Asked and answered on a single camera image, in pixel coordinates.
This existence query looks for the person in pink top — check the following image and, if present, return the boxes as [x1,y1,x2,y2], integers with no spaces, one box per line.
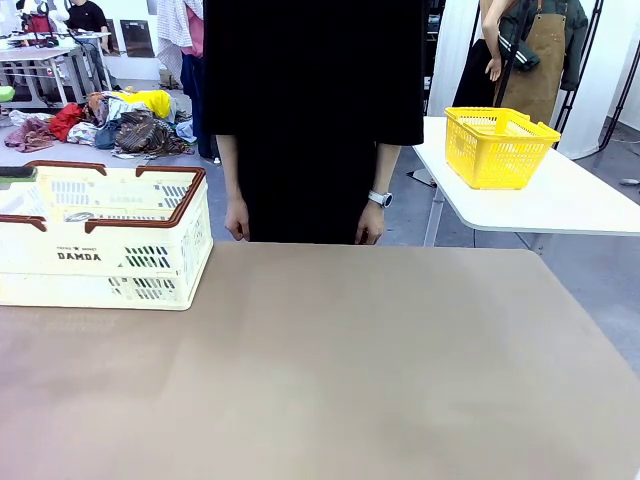
[155,0,222,162]

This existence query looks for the figure in brown apron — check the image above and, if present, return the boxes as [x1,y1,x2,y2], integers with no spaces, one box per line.
[452,0,590,129]

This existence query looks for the yellow cloth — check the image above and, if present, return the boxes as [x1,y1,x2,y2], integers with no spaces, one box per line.
[110,89,174,120]

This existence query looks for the cream folding shopping basket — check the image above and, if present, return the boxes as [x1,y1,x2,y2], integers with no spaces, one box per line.
[0,160,215,312]

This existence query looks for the black slanted stand pole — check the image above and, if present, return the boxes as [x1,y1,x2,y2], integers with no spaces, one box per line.
[598,0,640,151]

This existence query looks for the dark brown wall panel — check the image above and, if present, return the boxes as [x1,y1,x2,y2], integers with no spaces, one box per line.
[119,19,156,59]

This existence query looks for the black truss stand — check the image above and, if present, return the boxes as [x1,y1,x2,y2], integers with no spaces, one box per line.
[552,0,604,134]

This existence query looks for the background person in red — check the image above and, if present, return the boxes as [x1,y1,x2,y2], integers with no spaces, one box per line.
[19,0,61,36]

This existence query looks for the dark storage shelf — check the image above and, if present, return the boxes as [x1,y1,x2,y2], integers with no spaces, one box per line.
[423,0,447,116]

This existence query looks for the brown striped cloth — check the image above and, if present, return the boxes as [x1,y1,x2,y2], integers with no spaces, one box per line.
[113,110,195,160]

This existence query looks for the seated person in black shirt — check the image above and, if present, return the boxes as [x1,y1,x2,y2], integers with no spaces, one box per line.
[64,0,110,34]

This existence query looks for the person in black clothing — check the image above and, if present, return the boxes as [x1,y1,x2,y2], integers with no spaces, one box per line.
[202,0,426,246]

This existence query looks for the multicoloured cloth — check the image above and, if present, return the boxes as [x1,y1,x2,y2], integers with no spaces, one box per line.
[82,92,121,129]

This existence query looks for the person's right forearm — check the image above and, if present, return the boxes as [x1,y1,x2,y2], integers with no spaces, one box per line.
[215,134,247,201]

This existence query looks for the blue cloth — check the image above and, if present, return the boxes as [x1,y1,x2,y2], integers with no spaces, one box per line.
[94,124,119,150]

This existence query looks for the person's right hand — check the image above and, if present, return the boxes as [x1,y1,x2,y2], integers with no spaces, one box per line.
[223,197,251,243]

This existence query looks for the white patterned cloth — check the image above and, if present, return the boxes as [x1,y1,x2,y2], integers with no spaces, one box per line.
[67,122,99,146]

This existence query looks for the white side table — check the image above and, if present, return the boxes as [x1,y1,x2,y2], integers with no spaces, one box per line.
[412,117,640,256]

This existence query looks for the yellow plastic basket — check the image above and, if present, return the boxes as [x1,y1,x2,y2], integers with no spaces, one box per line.
[444,106,562,191]

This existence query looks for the person's left forearm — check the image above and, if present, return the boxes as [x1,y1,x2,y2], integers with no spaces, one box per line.
[372,142,401,194]

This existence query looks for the person's left hand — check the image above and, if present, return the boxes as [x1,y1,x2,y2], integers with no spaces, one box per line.
[354,202,385,246]

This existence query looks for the red cloth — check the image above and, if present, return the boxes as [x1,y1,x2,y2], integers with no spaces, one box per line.
[48,102,84,144]

